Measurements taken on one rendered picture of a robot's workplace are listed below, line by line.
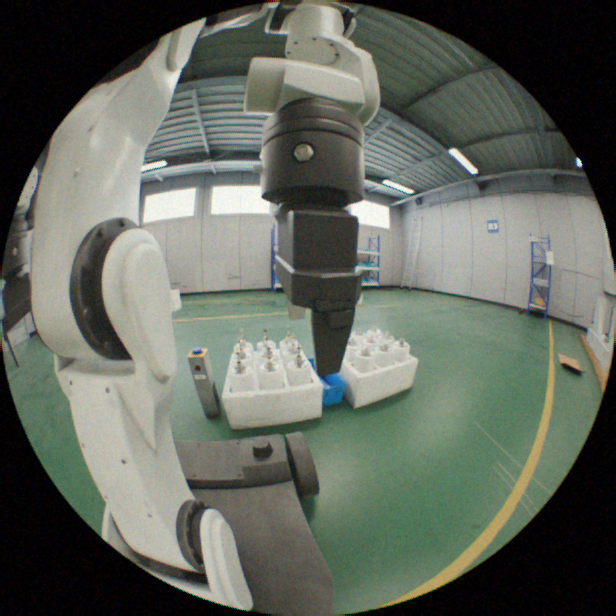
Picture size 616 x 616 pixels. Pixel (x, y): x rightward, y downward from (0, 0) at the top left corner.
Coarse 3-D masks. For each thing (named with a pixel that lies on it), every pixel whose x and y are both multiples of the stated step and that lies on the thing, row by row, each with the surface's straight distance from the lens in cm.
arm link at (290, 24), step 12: (288, 12) 40; (300, 12) 36; (312, 12) 35; (324, 12) 35; (336, 12) 40; (276, 24) 41; (288, 24) 35; (300, 24) 31; (312, 24) 30; (324, 24) 30; (336, 24) 33; (288, 36) 31
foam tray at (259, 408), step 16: (256, 352) 102; (256, 368) 86; (256, 384) 76; (288, 384) 74; (320, 384) 74; (224, 400) 73; (240, 400) 72; (256, 400) 72; (272, 400) 72; (288, 400) 74; (304, 400) 75; (320, 400) 78; (240, 416) 78; (256, 416) 78; (272, 416) 78; (288, 416) 80; (304, 416) 82; (320, 416) 85
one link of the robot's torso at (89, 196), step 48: (96, 96) 28; (144, 96) 26; (96, 144) 22; (144, 144) 29; (48, 192) 25; (96, 192) 21; (48, 240) 23; (96, 240) 19; (48, 288) 22; (96, 288) 17; (48, 336) 25; (96, 336) 18
